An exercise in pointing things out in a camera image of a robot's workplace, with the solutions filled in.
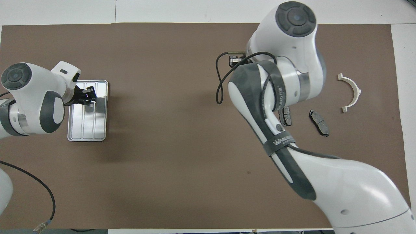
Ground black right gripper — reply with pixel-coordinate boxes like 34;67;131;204
229;55;245;68

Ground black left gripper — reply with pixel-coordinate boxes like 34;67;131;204
67;83;97;106

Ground silver metal tray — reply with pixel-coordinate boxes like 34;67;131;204
67;80;109;142

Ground brown table mat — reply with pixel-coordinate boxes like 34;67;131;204
0;23;413;229

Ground rectangular grey brake pad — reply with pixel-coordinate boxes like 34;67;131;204
279;107;292;127

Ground curved grey brake pad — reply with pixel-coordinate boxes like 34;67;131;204
309;110;330;137

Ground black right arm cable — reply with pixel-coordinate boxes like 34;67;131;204
215;51;342;160

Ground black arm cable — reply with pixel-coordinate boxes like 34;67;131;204
0;91;56;233
215;51;342;160

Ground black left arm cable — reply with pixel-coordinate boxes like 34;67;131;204
0;91;56;233

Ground white semicircular bracket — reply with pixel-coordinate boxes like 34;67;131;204
337;73;362;113

